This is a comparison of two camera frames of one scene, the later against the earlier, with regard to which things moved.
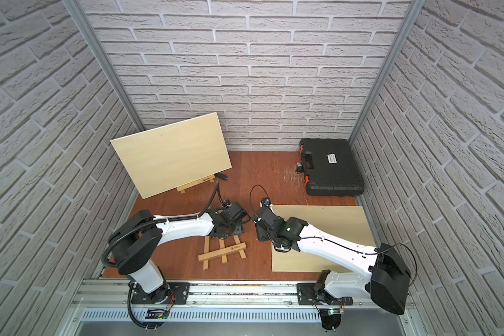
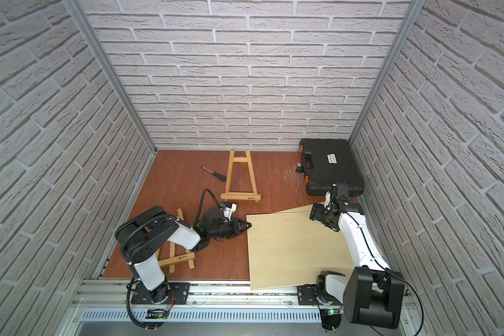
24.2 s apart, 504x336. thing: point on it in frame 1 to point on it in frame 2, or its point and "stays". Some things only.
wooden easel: x=187 y=186 to x=241 y=196
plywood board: x=163 y=158 to x=288 y=250
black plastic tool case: x=330 y=167 stays
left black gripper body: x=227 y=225 stays
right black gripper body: x=262 y=237 to x=322 y=214
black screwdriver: x=221 y=176 stays
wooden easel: x=222 y=250 to x=173 y=260
